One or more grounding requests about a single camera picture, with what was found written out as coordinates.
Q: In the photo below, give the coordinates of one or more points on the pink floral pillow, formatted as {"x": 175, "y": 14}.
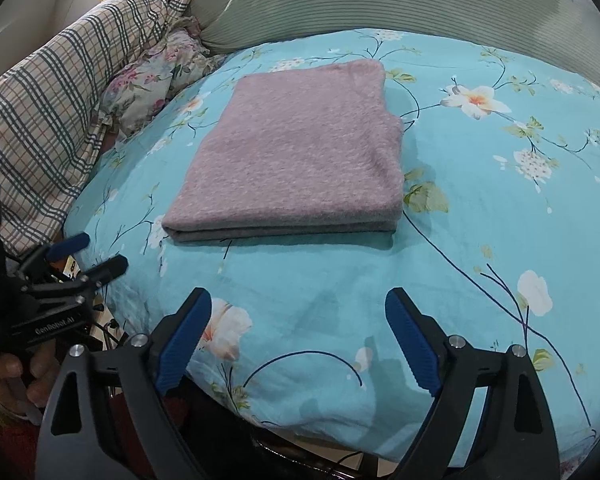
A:
{"x": 141, "y": 90}

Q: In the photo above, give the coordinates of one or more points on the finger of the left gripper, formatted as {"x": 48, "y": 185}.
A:
{"x": 98, "y": 276}
{"x": 46, "y": 254}

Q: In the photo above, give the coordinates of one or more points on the plaid checked quilt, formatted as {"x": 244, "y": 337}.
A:
{"x": 49, "y": 139}

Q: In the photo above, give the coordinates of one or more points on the blue floral bed sheet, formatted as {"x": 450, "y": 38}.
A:
{"x": 500, "y": 243}

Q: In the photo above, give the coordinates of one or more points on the mauve fuzzy garment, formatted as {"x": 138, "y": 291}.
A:
{"x": 310, "y": 151}

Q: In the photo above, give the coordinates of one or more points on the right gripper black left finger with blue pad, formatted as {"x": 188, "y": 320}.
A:
{"x": 77, "y": 440}

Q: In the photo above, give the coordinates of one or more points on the green striped pillow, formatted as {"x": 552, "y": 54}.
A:
{"x": 564, "y": 33}

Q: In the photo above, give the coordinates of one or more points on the person's left hand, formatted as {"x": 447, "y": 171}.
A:
{"x": 24, "y": 390}

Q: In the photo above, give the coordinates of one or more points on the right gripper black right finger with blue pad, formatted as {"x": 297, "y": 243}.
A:
{"x": 515, "y": 438}

